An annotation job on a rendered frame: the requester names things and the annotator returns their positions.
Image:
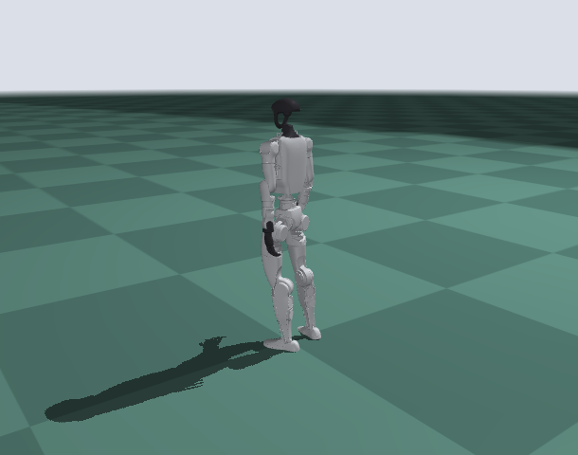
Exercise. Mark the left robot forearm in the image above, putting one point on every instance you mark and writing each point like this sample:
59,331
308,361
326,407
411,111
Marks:
267,204

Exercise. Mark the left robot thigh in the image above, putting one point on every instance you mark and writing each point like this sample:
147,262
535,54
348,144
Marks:
272,264

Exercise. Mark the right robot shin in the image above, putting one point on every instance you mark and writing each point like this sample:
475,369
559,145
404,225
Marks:
306,296

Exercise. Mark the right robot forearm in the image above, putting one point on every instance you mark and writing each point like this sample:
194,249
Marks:
302,198

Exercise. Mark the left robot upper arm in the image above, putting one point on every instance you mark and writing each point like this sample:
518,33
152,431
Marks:
269,150

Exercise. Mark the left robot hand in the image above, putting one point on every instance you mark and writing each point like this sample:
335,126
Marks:
268,238

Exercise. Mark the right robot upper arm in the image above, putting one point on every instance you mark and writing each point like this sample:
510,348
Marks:
309,165

